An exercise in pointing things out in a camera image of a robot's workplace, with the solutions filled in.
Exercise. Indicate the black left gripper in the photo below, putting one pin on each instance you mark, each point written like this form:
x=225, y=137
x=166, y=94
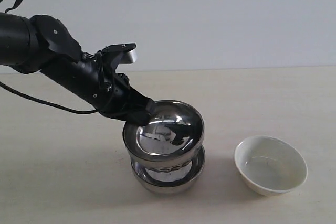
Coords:
x=126, y=103

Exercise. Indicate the patterned stainless steel bowl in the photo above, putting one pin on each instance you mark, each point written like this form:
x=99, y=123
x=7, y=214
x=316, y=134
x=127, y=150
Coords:
x=170, y=140

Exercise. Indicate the plain stainless steel bowl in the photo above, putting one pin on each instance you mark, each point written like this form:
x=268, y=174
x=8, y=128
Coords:
x=172, y=182

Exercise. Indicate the white ceramic bowl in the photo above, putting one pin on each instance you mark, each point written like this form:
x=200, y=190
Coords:
x=270, y=166

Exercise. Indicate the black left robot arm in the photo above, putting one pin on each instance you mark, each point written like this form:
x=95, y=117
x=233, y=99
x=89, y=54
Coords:
x=43, y=44

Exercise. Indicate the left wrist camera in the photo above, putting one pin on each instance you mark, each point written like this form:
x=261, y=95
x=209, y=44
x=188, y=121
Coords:
x=119, y=54

